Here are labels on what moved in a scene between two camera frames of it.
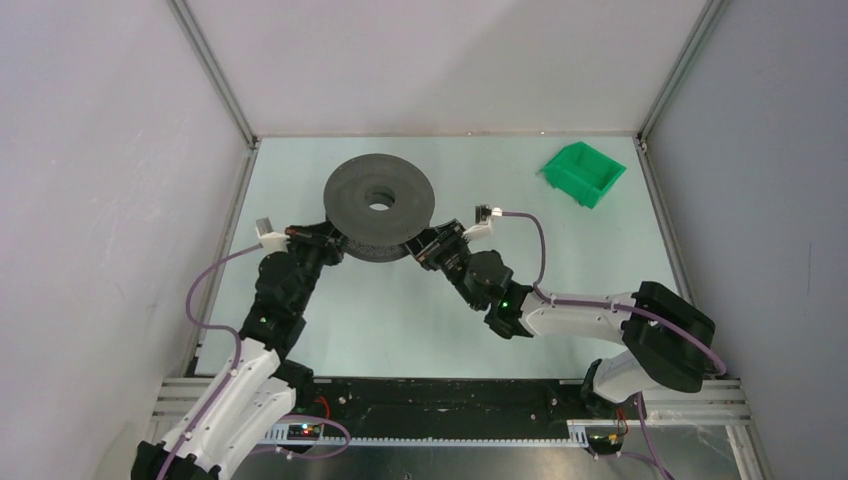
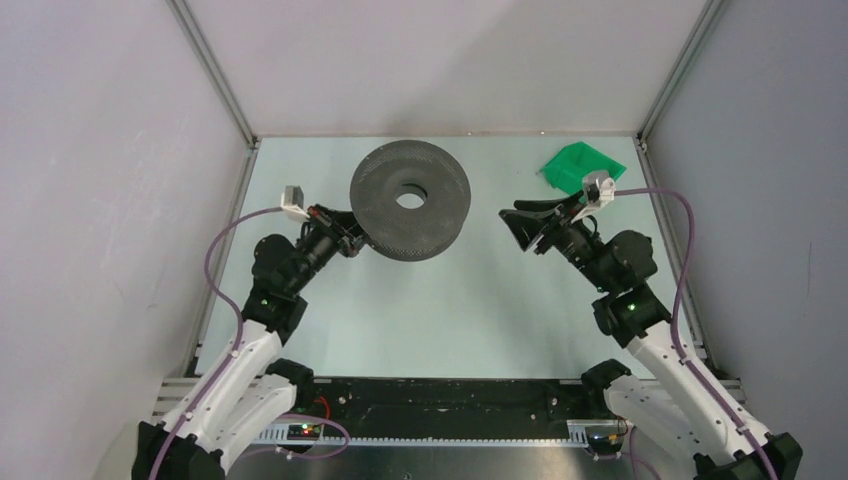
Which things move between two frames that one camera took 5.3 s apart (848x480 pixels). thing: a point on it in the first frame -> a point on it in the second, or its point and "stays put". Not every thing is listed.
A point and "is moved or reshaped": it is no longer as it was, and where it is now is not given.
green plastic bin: [582, 171] stays put
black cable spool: [377, 203] is moved or reshaped
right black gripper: [431, 244] -> [530, 218]
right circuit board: [606, 443] stays put
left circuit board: [303, 432] stays put
